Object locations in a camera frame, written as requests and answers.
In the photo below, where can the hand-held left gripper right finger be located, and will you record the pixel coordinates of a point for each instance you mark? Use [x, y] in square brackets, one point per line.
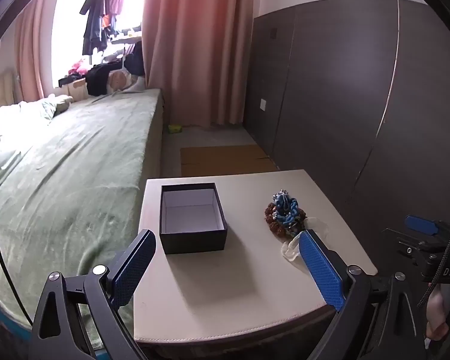
[320, 273]

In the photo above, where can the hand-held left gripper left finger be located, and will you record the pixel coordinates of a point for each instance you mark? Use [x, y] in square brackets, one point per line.
[133, 266]

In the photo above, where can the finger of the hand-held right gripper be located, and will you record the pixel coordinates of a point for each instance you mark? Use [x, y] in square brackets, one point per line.
[422, 225]

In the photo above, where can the dark blue jewelry box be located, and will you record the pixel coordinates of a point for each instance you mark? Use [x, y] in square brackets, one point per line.
[193, 219]

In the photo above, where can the person's right hand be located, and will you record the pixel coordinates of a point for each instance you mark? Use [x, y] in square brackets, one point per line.
[439, 317]

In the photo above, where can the white leather stool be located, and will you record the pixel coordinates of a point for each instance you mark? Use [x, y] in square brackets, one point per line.
[225, 285]

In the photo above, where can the bed with green sheet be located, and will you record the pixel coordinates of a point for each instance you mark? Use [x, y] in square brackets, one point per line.
[75, 172]

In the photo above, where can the brown cardboard sheet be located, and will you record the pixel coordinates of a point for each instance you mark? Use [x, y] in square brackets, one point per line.
[225, 159]

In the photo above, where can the yellow-green small packet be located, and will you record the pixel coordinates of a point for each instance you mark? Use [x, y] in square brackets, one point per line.
[174, 129]

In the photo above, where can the green pillow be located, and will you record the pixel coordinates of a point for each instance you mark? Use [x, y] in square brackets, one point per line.
[58, 104]

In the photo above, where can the beige plush toy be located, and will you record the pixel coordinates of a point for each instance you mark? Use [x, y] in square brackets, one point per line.
[119, 80]

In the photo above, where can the black clothes pile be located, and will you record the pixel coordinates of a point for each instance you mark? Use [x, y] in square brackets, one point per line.
[99, 78]

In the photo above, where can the white floral quilt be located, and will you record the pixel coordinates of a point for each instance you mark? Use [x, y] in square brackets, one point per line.
[0, 127]

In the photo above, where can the pink cloth item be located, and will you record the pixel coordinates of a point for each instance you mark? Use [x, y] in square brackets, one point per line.
[78, 67]

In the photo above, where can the black draped garment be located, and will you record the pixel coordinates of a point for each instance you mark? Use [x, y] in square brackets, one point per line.
[135, 60]

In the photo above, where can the beige headboard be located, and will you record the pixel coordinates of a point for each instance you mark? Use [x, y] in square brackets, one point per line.
[0, 90]

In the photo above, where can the wide pink curtain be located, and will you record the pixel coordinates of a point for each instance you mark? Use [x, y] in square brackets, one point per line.
[195, 48]

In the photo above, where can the narrow pink curtain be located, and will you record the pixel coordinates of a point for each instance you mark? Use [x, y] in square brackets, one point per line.
[33, 60]

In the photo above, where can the dark hanging jacket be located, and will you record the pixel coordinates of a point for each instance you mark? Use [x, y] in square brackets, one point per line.
[93, 15]

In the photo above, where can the white wall socket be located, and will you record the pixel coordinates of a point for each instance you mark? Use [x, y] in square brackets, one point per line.
[263, 104]

